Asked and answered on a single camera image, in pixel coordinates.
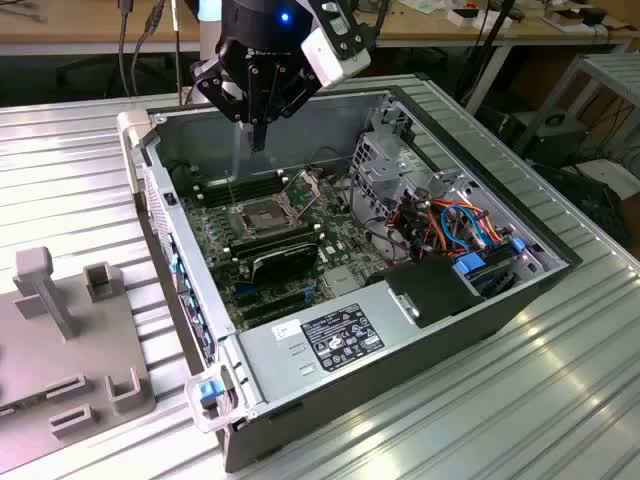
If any blue case latch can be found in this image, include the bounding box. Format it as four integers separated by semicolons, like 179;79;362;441
198;379;222;412

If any orange wire bundle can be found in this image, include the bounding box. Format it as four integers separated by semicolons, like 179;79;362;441
393;198;504;247

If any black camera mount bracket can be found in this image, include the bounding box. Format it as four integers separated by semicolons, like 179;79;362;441
310;0;379;66

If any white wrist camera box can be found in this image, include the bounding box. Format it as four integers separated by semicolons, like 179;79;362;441
300;27;372;89

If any metal socket cover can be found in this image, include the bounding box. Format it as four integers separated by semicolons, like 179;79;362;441
281;168;324;222

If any black expansion slot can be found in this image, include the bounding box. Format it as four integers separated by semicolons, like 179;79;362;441
234;287;307;312
243;298;312;325

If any open black PC case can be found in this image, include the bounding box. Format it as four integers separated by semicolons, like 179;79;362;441
117;84;574;474

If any CPU socket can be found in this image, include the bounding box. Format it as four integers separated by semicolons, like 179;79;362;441
234;199;297;237

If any white box on desk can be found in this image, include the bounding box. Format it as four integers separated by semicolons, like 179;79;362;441
447;6;512;30

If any black power supply label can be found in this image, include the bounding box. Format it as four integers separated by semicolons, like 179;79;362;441
299;302;387;374

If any grey parts rack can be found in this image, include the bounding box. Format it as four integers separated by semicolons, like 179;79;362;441
0;246;157;462

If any blue disk carrier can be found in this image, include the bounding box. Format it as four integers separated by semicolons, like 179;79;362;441
452;252;502;296

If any grey power supply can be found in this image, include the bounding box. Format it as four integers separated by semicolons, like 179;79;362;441
238;284;419;404

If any black RAM slot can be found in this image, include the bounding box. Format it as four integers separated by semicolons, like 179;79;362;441
228;225;317;251
203;180;289;206
198;174;287;200
232;232;322;259
193;169;284;194

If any black plastic air cover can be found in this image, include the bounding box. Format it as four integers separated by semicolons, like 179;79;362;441
364;262;487;330

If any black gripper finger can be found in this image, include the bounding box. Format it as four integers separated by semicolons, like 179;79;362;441
191;57;260;153
257;63;322;153

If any green motherboard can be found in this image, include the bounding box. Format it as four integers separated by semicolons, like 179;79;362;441
169;164;394;332

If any blue wire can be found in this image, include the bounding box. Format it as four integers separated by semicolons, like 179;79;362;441
441;202;487;247

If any silver drive cage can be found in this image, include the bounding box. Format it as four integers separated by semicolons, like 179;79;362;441
349;132;437;222

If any grey hanging cable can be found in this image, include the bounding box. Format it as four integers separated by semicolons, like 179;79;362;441
130;0;167;97
116;0;132;97

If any wooden desk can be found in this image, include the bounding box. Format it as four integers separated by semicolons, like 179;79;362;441
0;0;640;57

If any white desk leg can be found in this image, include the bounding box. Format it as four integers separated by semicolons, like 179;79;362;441
466;40;507;114

